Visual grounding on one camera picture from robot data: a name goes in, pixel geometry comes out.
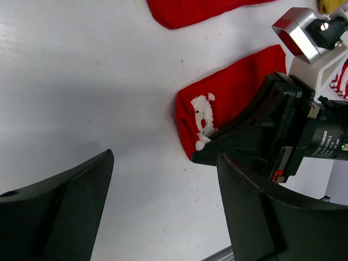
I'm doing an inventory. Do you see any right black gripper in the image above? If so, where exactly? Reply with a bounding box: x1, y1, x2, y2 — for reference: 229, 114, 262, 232
191, 73, 347, 183

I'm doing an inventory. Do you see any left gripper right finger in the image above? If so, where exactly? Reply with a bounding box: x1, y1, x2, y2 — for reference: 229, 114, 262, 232
217, 154, 347, 260

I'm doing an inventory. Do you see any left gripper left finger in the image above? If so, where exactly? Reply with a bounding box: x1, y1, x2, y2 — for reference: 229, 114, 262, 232
1, 150, 114, 260

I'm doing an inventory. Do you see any red sock with santa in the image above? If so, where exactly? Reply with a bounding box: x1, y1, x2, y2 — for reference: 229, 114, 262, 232
175, 45, 286, 159

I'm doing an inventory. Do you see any red white striped sock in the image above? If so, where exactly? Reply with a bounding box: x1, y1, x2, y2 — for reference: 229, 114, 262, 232
330, 61, 348, 101

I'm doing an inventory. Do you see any red sock centre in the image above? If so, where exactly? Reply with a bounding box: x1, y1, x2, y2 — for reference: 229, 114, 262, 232
147, 0, 269, 29

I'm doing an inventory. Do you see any yellow sock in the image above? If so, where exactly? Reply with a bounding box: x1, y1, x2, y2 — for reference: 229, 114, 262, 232
318, 0, 345, 15

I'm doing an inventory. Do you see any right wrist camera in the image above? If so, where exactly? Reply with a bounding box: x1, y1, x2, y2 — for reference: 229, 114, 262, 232
272, 2, 347, 93

